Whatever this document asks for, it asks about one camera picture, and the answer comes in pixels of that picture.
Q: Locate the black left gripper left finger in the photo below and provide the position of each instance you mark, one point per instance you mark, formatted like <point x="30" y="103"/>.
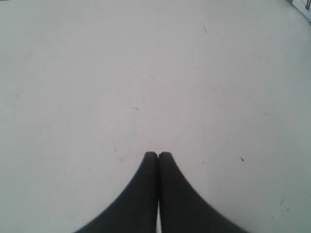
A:
<point x="135" y="209"/>

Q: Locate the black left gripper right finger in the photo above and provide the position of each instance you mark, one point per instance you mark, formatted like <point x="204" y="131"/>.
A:
<point x="182" y="209"/>

